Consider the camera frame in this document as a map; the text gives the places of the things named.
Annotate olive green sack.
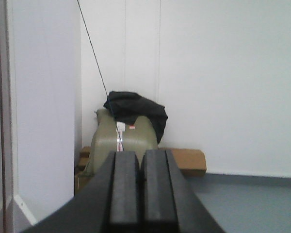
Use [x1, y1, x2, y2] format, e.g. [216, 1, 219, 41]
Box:
[84, 109, 158, 176]

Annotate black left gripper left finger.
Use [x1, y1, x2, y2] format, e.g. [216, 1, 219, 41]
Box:
[25, 151, 140, 233]

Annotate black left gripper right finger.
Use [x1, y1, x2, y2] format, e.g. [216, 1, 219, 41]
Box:
[141, 150, 224, 233]

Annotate black cloth on sack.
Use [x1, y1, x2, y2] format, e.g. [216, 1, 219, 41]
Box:
[103, 91, 168, 143]

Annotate brown cardboard box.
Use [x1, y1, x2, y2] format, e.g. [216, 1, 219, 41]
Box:
[74, 146, 207, 194]

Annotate white wooden door frame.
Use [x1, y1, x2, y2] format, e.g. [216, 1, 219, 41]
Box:
[0, 0, 36, 233]

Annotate thin tether cord with carabiner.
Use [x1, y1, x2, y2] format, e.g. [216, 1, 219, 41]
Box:
[77, 0, 125, 152]

